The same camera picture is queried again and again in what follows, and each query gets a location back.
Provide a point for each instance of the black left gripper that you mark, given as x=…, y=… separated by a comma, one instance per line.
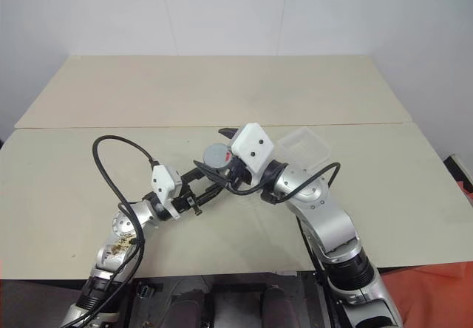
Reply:
x=186, y=197

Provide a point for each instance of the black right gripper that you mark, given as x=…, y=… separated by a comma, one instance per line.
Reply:
x=240, y=176

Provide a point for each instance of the grey round jar lid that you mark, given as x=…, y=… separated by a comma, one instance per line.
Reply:
x=216, y=155

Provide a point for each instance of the jar with red label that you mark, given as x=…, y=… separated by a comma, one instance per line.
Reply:
x=228, y=156

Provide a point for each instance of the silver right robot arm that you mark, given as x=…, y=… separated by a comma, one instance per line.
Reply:
x=325, y=217

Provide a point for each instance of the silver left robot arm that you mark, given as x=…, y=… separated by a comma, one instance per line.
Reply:
x=122, y=225

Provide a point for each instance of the clear plastic box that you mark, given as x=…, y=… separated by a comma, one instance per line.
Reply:
x=301, y=147

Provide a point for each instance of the black case with white edge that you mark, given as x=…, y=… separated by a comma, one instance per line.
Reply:
x=452, y=163

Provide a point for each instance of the orange cloth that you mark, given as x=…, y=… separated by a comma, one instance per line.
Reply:
x=436, y=294

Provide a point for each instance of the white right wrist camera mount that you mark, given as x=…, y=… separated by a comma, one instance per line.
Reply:
x=253, y=147

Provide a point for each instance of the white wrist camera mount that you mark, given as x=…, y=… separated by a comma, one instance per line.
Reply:
x=165, y=186
x=253, y=147

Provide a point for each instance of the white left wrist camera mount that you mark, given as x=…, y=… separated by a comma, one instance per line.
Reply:
x=165, y=186

